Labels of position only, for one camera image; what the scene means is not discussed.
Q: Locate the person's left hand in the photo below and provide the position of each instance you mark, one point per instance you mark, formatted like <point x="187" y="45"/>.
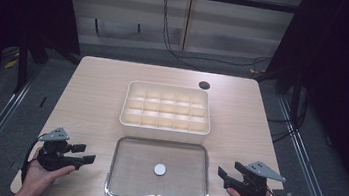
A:
<point x="39" y="178"/>

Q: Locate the yellow floor object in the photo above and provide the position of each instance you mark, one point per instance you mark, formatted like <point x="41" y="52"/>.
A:
<point x="10" y="64"/>

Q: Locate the clear lid with white knob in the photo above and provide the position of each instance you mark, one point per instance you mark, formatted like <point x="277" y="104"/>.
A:
<point x="139" y="174"/>

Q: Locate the white divided storage box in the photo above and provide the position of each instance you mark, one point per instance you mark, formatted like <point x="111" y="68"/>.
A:
<point x="166" y="112"/>

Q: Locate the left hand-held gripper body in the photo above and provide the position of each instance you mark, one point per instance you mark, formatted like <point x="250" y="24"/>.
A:
<point x="52" y="158"/>

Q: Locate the dark curtain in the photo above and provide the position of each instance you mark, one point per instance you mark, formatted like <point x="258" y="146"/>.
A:
<point x="344" y="65"/>

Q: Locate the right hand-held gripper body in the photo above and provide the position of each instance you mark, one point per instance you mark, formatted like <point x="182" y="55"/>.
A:
<point x="254" y="185"/>

